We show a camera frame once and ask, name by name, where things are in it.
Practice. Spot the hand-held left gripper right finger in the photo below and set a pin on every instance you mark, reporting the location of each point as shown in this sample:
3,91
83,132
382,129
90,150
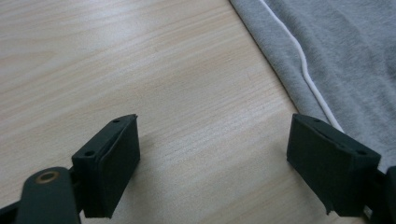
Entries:
327,168

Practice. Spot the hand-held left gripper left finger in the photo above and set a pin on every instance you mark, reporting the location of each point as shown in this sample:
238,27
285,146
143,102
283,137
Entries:
109,168

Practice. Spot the grey garment with white piping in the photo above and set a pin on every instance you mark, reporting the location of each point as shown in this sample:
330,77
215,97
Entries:
348,46

